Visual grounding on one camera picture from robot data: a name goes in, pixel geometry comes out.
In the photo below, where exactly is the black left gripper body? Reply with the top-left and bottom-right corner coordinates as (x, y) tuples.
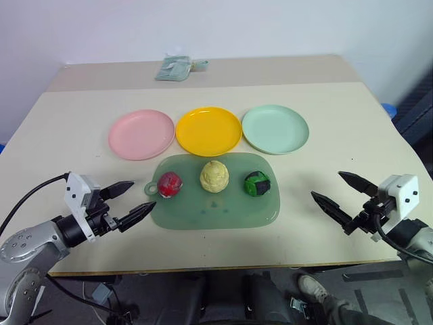
(85, 195), (122, 237)

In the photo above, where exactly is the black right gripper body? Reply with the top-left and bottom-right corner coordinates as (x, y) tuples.
(350, 194), (395, 235)

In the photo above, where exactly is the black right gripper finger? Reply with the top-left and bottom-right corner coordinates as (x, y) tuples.
(338, 171), (380, 198)
(310, 190), (356, 237)

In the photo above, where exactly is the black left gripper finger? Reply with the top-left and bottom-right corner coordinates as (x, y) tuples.
(117, 201), (158, 234)
(100, 180), (136, 200)

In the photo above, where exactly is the red ball toy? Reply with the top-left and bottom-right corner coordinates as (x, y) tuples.
(157, 171), (185, 200)

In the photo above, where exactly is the pink plate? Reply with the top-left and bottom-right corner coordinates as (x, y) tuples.
(108, 109), (176, 161)

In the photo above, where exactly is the green black ball toy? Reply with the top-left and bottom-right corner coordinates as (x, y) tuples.
(243, 170), (273, 197)

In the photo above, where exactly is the yellow ball toy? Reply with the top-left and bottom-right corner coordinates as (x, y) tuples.
(199, 160), (230, 194)

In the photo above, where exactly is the mint green plate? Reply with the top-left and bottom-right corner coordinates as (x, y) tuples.
(242, 104), (310, 156)

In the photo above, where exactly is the yellow plate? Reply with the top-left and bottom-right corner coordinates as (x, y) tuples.
(175, 106), (243, 157)

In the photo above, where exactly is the white shoe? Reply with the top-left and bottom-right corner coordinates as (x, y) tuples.
(297, 274), (327, 305)

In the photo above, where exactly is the green cutting mat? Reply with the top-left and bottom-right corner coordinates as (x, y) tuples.
(144, 152), (281, 231)

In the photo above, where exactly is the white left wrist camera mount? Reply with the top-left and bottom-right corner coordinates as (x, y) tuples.
(64, 172), (102, 244)

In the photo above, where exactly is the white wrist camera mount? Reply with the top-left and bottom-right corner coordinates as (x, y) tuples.
(64, 172), (102, 244)
(371, 174), (419, 243)

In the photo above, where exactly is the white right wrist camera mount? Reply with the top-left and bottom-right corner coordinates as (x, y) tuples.
(371, 174), (419, 243)

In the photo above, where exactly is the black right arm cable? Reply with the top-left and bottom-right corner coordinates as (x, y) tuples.
(374, 210), (433, 265)

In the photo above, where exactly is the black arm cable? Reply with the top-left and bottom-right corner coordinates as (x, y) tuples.
(0, 173), (70, 238)
(374, 210), (433, 265)

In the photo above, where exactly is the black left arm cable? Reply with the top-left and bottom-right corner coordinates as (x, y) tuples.
(0, 173), (70, 238)

